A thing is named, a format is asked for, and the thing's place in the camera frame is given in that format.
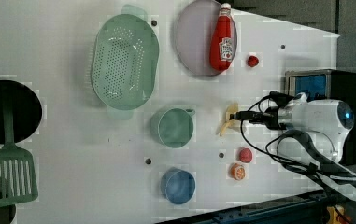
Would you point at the pink plush fruit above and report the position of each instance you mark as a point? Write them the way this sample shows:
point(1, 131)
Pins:
point(245, 155)

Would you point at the green mug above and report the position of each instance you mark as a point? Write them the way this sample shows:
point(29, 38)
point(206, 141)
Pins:
point(172, 127)

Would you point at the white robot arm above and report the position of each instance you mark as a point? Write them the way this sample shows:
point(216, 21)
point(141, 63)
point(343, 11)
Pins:
point(313, 134)

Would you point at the red plush strawberry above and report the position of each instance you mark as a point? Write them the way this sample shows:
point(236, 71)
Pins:
point(252, 61)

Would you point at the red plush ketchup bottle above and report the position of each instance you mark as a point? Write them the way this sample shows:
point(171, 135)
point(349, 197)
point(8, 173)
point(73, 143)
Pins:
point(222, 45)

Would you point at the green slotted spatula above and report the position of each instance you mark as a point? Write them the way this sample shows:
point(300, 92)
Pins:
point(17, 169)

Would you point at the grey round plate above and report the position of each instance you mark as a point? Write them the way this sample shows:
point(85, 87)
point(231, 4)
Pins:
point(194, 30)

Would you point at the blue mug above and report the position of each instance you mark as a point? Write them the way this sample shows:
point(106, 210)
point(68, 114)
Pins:
point(177, 186)

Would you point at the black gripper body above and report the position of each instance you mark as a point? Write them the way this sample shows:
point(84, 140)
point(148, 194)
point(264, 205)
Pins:
point(269, 118)

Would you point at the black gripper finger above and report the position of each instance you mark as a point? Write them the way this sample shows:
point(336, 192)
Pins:
point(237, 116)

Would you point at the black round pan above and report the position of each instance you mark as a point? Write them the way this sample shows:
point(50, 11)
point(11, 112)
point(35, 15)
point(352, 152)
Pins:
point(26, 107)

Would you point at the yellow plush banana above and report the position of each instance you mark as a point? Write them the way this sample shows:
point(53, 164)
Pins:
point(229, 123)

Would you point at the green perforated colander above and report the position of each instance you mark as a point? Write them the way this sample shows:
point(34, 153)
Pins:
point(125, 57)

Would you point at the orange slice toy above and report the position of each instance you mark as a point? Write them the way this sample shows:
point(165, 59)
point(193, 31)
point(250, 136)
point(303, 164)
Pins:
point(237, 172)

